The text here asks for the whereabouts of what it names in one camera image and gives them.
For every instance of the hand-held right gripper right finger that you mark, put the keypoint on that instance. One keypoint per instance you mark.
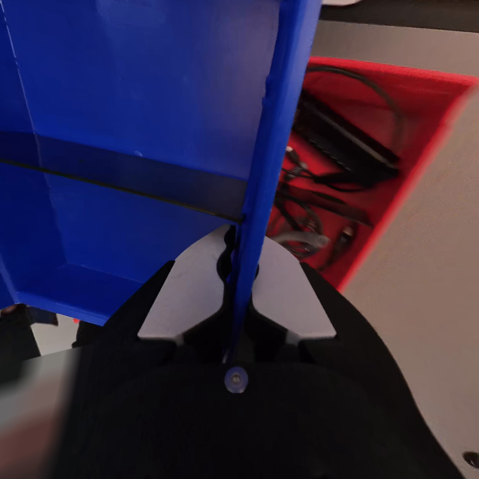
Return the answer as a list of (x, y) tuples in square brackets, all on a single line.
[(292, 295)]

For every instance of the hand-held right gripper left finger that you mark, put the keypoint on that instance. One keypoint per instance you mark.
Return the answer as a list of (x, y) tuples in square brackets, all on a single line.
[(187, 295)]

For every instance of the black usb hub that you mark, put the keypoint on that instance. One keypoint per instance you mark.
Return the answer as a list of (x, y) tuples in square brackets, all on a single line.
[(348, 138)]

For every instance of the blue storage bin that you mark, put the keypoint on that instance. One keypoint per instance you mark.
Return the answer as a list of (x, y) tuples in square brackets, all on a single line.
[(131, 93)]

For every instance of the red storage bin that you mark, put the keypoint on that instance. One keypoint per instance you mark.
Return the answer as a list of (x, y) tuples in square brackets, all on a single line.
[(430, 131)]

